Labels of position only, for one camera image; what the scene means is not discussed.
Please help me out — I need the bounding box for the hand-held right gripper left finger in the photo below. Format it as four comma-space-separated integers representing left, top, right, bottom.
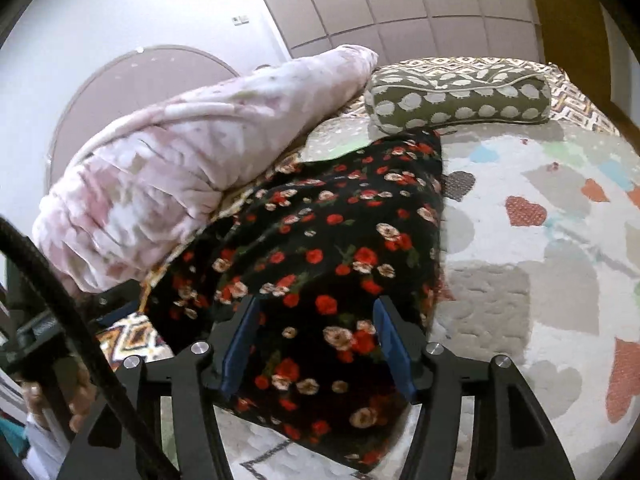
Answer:
57, 296, 262, 480

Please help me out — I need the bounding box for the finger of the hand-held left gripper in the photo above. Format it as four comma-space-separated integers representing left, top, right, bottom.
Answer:
90, 280, 147, 327

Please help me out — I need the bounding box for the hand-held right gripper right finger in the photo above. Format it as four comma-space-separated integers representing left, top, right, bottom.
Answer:
372, 296, 576, 480

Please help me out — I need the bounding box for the black floral zip garment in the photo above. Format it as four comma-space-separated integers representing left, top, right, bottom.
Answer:
140, 130, 446, 473

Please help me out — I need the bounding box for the person's left hand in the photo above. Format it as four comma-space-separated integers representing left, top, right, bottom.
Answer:
21, 357, 102, 434

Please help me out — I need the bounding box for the geometric patterned bed sheet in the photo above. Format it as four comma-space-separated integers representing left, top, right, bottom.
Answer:
97, 57, 621, 361

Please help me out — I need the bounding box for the pink fleece blanket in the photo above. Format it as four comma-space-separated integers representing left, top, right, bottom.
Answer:
32, 45, 379, 294

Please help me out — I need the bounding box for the pale heart print bedspread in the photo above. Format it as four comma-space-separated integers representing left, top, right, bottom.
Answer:
210, 110, 640, 480

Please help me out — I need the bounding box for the round grey headboard panel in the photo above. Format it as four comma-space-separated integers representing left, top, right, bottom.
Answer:
47, 45, 241, 186

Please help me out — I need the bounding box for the green spotted bolster pillow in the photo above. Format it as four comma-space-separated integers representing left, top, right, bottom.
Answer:
364, 65, 552, 134

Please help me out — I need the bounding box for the beige panelled wardrobe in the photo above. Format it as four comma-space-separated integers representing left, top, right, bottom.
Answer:
242, 0, 546, 61

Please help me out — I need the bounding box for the wooden door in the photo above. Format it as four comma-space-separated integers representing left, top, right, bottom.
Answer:
520, 0, 626, 111

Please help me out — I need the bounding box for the black cable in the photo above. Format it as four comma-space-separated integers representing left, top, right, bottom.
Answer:
0, 217, 179, 480

